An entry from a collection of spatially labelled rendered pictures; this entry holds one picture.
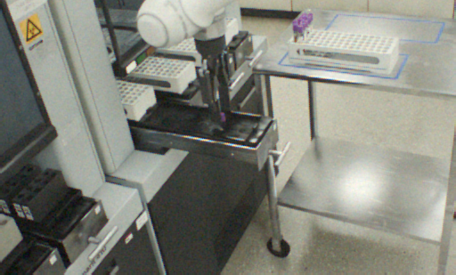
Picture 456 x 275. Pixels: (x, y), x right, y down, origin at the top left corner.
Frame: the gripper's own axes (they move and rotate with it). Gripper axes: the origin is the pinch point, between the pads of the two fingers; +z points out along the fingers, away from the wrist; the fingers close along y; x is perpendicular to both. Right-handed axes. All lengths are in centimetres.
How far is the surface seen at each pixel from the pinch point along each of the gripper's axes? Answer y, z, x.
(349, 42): -34.5, -3.4, 24.6
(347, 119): -121, 85, 1
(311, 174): -44, 57, 8
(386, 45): -34.6, -3.3, 34.6
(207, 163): -8.3, 28.7, -12.6
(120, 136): 15.3, 3.5, -21.8
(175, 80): -7.3, -0.8, -17.3
